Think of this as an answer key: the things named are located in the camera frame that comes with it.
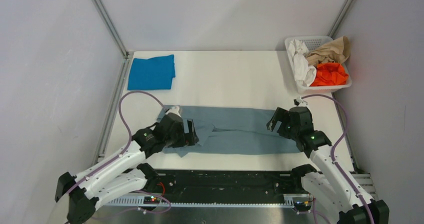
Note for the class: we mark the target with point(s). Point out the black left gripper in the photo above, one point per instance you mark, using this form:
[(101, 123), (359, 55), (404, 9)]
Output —
[(187, 139)]

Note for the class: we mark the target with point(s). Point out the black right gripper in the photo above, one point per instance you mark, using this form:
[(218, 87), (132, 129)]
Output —
[(282, 115)]

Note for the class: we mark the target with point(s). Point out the grey-blue t-shirt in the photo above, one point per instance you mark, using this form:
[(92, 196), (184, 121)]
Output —
[(232, 131)]

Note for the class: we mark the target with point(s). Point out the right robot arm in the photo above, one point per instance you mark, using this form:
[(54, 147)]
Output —
[(335, 188)]

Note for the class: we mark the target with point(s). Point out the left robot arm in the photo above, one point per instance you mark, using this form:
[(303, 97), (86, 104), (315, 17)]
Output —
[(123, 172)]

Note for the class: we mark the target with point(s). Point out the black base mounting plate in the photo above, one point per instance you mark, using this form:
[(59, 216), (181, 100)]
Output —
[(224, 186)]

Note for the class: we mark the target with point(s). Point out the white crumpled t-shirt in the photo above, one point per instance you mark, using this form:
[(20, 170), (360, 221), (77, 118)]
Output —
[(304, 74)]

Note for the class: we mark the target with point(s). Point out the orange crumpled t-shirt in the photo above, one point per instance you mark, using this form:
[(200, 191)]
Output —
[(330, 74)]

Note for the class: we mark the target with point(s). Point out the left controller board with leds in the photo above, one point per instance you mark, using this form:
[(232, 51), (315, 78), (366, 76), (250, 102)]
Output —
[(151, 200)]

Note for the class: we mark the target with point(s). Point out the folded blue t-shirt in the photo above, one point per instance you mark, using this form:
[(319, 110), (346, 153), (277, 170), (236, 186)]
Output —
[(156, 73)]

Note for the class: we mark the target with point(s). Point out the white plastic laundry basket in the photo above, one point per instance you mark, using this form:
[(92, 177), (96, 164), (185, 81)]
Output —
[(313, 42)]

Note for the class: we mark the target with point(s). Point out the right controller board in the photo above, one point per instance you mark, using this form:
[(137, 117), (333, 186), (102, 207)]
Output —
[(302, 206)]

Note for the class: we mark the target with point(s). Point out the beige crumpled t-shirt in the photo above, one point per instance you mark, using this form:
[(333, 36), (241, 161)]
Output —
[(336, 51)]

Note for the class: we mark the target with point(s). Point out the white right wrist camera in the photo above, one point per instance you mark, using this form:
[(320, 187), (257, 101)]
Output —
[(300, 102)]

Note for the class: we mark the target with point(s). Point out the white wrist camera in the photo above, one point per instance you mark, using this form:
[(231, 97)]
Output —
[(176, 110), (300, 102)]

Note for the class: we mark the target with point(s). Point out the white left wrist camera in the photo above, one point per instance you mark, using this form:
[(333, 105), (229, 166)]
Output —
[(176, 110)]

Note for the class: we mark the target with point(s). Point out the aluminium front frame rail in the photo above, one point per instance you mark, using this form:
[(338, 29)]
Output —
[(337, 190)]

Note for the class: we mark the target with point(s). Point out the right aluminium corner post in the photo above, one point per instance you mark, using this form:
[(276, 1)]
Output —
[(340, 17)]

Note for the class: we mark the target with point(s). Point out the aluminium corner post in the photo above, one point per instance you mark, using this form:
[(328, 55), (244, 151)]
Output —
[(340, 17), (111, 28)]

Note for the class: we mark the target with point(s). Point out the left aluminium corner post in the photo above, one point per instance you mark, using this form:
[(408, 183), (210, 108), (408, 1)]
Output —
[(111, 28)]

